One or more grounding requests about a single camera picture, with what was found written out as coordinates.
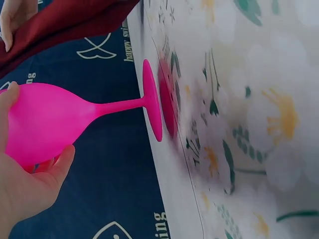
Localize person's right hand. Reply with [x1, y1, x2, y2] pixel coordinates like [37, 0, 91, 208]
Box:
[0, 0, 38, 52]

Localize person's left hand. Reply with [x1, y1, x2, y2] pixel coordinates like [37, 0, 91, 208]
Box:
[0, 81, 76, 239]

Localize pink plastic goblet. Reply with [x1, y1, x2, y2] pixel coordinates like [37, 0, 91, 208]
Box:
[0, 59, 164, 167]

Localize dark red cloth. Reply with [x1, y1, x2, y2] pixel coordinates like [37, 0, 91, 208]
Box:
[0, 0, 141, 80]

